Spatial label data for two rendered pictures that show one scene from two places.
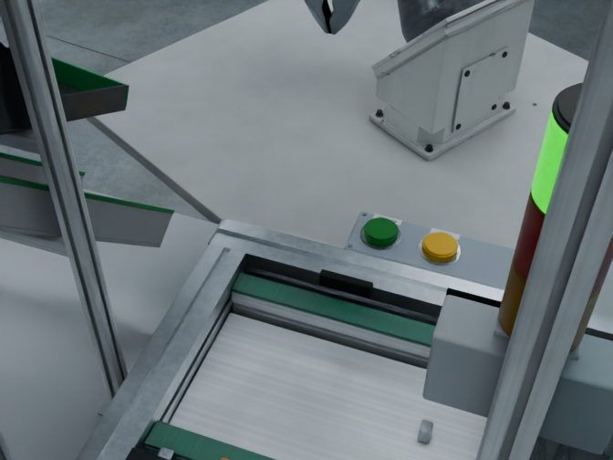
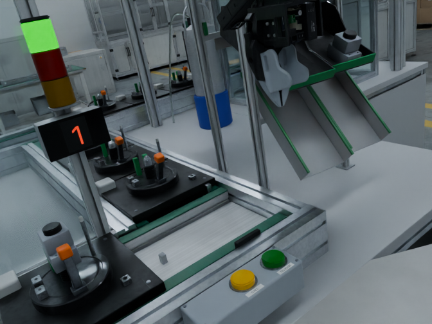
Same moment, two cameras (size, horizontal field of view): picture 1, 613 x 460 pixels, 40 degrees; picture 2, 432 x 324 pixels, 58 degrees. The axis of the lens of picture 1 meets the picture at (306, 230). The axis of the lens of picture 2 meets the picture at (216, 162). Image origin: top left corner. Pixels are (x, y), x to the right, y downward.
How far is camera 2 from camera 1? 116 cm
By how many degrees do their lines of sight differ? 98
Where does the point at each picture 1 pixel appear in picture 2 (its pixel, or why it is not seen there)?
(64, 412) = not seen: hidden behind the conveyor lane
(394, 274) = (240, 258)
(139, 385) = (240, 182)
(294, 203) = (388, 293)
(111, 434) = (225, 177)
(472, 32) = not seen: outside the picture
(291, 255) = (281, 226)
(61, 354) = (305, 200)
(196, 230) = (373, 245)
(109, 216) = (279, 133)
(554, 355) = not seen: hidden behind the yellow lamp
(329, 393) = (209, 241)
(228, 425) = (219, 214)
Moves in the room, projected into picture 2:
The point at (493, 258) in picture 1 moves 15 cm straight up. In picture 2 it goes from (216, 305) to (198, 223)
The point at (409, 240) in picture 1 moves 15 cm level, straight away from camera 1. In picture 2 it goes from (261, 272) to (344, 308)
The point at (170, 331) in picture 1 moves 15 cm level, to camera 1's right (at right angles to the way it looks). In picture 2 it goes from (260, 190) to (227, 224)
